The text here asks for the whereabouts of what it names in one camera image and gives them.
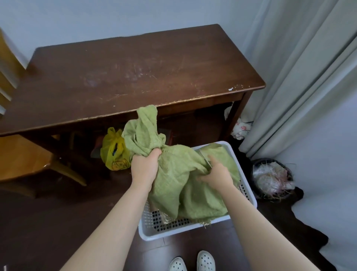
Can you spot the green woven sack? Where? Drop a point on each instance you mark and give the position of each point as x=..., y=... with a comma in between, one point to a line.
x=173, y=178

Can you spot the white sheer curtain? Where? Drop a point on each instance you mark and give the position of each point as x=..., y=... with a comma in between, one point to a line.
x=329, y=181

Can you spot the dark brown wooden table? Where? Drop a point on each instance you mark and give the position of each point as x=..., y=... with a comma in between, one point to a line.
x=125, y=72

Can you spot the person's white shoe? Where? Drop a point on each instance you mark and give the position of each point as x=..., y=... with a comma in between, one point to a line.
x=177, y=264
x=205, y=261

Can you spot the white red floral cloth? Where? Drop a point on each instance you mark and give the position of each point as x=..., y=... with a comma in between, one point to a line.
x=240, y=128

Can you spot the black trash bin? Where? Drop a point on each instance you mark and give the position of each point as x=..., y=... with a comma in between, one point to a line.
x=253, y=178

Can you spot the person's left hand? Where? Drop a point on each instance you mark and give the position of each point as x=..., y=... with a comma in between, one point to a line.
x=143, y=170

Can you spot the person's right white shoe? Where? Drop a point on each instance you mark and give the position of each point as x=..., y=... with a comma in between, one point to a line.
x=205, y=261

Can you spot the person's right hand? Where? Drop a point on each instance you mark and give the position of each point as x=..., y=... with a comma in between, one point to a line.
x=220, y=177

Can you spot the light wooden chair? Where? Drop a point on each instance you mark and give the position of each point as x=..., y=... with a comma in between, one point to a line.
x=19, y=159

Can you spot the person's left forearm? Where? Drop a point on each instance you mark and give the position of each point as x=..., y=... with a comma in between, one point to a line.
x=108, y=234

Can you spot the yellow plastic bag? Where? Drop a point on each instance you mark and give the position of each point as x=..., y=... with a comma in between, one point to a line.
x=111, y=156

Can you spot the person's left white shoe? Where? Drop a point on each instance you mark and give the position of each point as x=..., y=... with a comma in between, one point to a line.
x=177, y=264

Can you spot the beige curtain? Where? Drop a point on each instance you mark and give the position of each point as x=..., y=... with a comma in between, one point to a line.
x=301, y=69

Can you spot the person's right forearm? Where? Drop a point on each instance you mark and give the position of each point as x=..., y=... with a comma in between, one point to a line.
x=267, y=237

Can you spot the white plastic perforated basket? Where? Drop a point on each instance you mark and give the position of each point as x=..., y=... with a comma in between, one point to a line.
x=156, y=236

